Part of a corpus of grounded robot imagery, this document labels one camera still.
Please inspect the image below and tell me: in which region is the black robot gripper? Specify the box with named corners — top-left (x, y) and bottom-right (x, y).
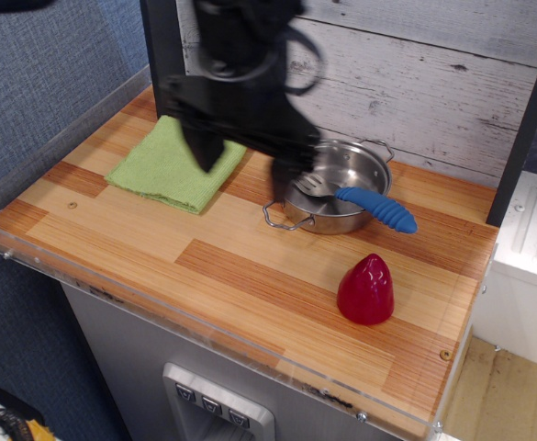
top-left (161, 63), bottom-right (320, 202)

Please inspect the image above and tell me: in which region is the silver dispenser button panel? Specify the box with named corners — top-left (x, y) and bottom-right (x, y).
top-left (162, 362), bottom-right (276, 440)

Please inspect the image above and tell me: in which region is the red toy potato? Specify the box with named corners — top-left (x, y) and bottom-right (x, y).
top-left (337, 254), bottom-right (395, 326)

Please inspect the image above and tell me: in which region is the grey toy fridge cabinet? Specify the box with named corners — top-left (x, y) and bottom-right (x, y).
top-left (63, 285), bottom-right (395, 440)

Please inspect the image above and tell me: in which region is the black right vertical post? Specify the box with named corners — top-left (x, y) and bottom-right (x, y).
top-left (486, 77), bottom-right (537, 227)

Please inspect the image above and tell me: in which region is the yellow object bottom corner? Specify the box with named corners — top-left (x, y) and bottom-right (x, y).
top-left (26, 420), bottom-right (57, 441)

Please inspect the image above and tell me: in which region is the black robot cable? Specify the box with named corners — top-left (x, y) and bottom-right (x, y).
top-left (281, 25), bottom-right (328, 96)

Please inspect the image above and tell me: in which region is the white side cabinet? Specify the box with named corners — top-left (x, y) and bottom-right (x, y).
top-left (471, 172), bottom-right (537, 363)

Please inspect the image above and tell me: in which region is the green folded cloth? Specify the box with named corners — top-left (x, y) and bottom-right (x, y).
top-left (106, 116), bottom-right (246, 214)

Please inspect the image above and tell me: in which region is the silver metal pot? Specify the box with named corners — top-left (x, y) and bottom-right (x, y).
top-left (263, 139), bottom-right (395, 234)

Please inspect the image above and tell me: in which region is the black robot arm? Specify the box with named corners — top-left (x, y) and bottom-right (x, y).
top-left (161, 1), bottom-right (321, 201)

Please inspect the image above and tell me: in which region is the clear acrylic table guard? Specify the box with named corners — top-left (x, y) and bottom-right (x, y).
top-left (0, 63), bottom-right (498, 441)

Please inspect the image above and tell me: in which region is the blue handled metal spatula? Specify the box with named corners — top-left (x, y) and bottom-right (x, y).
top-left (294, 173), bottom-right (419, 234)

